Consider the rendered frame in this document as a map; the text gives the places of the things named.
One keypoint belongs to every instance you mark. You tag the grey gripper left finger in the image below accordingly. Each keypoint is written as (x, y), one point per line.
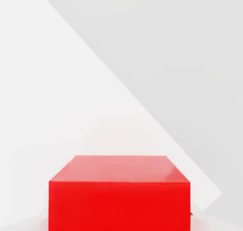
(42, 225)

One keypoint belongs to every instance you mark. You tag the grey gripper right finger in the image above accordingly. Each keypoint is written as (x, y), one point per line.
(195, 222)

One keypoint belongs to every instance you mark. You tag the small red cube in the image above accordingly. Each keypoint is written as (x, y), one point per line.
(119, 204)

